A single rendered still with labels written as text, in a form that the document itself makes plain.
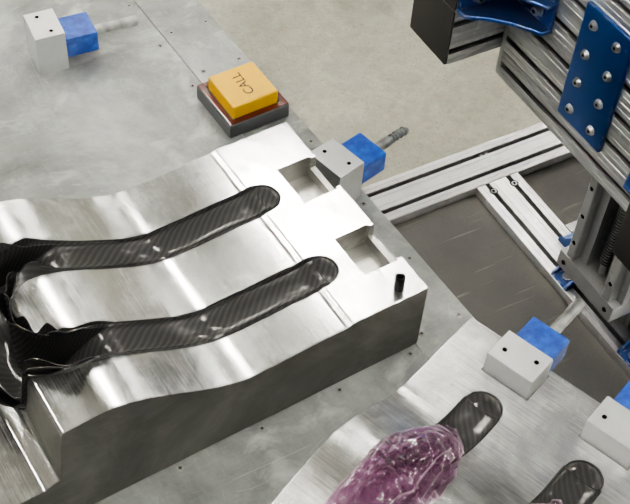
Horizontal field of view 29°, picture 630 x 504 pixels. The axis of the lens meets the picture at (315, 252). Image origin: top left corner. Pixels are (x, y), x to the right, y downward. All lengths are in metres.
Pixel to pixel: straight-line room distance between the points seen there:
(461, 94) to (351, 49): 0.28
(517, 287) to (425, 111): 0.69
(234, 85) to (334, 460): 0.54
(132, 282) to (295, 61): 1.65
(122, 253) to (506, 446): 0.40
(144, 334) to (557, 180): 1.29
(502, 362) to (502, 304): 0.92
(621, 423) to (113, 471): 0.45
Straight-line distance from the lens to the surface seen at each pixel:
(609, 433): 1.11
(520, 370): 1.12
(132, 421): 1.04
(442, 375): 1.14
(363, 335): 1.15
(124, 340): 1.08
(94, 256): 1.15
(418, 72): 2.74
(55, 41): 1.47
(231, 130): 1.39
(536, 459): 1.11
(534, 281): 2.09
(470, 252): 2.10
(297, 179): 1.27
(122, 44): 1.53
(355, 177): 1.31
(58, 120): 1.44
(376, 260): 1.21
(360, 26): 2.84
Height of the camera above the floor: 1.78
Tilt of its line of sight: 49 degrees down
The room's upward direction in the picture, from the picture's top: 5 degrees clockwise
